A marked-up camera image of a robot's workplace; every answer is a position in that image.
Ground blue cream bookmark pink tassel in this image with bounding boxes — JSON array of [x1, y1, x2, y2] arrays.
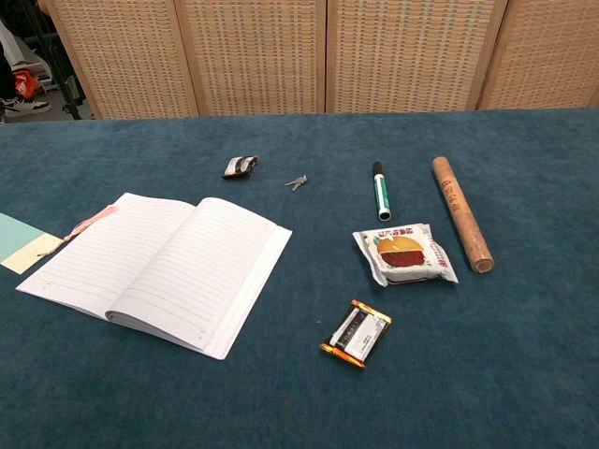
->
[[0, 204, 119, 275]]

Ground crumpled black white wrapper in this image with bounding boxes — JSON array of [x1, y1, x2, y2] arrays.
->
[[220, 154, 259, 181]]

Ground green white marker pen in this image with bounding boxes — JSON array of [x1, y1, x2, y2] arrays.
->
[[372, 161, 393, 223]]

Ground white snack cake packet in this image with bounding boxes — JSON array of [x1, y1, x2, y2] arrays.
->
[[351, 223, 460, 288]]

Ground open lined white notebook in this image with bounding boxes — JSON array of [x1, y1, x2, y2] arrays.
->
[[15, 192, 294, 361]]

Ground orange-ended battery pack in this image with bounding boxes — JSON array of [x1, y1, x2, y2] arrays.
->
[[319, 298, 393, 370]]

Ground brown wooden rolling pin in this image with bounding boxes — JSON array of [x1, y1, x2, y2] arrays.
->
[[431, 155, 495, 275]]

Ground wicker wooden folding screen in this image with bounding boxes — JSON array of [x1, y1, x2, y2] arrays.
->
[[39, 0, 599, 121]]

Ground blue carpet table mat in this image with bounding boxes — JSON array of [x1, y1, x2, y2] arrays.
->
[[0, 108, 599, 449]]

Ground black tripod stand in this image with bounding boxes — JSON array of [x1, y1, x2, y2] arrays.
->
[[18, 0, 88, 121]]

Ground black white sneaker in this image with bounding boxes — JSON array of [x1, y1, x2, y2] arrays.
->
[[0, 95, 52, 116]]

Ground orange bag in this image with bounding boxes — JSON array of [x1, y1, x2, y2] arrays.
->
[[12, 69, 42, 99]]

